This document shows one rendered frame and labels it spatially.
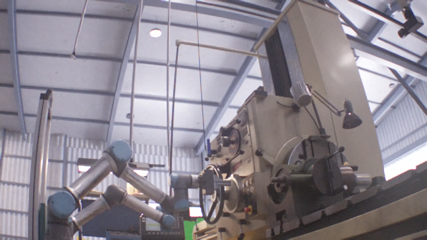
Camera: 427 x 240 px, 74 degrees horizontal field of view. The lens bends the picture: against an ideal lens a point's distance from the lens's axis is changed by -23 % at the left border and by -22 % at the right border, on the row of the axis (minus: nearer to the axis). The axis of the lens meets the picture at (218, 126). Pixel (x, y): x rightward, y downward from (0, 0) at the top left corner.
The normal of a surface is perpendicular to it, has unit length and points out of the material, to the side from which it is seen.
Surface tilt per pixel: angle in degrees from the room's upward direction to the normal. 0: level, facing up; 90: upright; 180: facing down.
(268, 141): 90
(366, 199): 90
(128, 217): 90
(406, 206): 90
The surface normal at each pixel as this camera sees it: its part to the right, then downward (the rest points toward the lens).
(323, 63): 0.37, -0.41
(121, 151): 0.62, -0.45
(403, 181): -0.92, -0.09
